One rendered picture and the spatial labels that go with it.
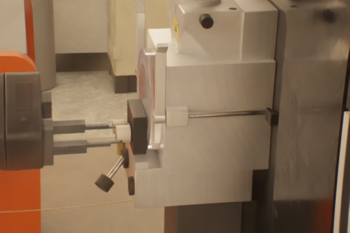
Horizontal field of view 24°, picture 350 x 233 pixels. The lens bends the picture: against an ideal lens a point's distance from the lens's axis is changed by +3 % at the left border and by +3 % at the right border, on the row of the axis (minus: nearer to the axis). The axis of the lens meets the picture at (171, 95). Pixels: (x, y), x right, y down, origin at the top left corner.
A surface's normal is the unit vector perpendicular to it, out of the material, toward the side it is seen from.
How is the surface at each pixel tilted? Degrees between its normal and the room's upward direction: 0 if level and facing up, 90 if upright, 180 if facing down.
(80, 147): 116
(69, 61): 90
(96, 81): 0
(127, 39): 90
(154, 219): 0
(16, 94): 27
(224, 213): 90
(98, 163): 0
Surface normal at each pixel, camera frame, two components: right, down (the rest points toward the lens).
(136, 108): 0.02, -0.93
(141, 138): 0.17, 0.37
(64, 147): 0.15, 0.74
